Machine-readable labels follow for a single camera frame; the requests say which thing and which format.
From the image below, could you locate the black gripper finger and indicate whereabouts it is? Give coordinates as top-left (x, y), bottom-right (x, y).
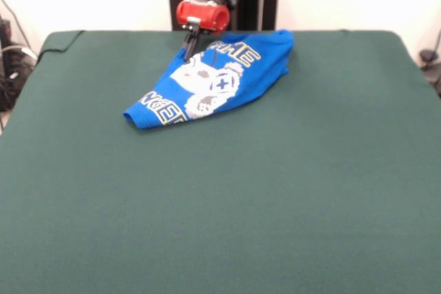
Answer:
top-left (185, 27), bottom-right (202, 63)
top-left (181, 26), bottom-right (194, 54)

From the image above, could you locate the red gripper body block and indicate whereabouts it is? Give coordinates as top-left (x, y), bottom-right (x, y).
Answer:
top-left (175, 0), bottom-right (231, 34)

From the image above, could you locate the blue printed T-shirt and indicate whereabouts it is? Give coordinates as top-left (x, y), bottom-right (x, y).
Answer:
top-left (122, 28), bottom-right (296, 132)

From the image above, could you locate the dark green table cloth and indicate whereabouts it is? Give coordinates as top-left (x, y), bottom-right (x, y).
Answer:
top-left (0, 29), bottom-right (441, 294)

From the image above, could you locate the black and white cable bundle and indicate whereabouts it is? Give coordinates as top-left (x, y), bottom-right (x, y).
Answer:
top-left (0, 0), bottom-right (39, 133)

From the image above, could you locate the black cable plug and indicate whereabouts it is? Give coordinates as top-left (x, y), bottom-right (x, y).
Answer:
top-left (418, 28), bottom-right (441, 98)

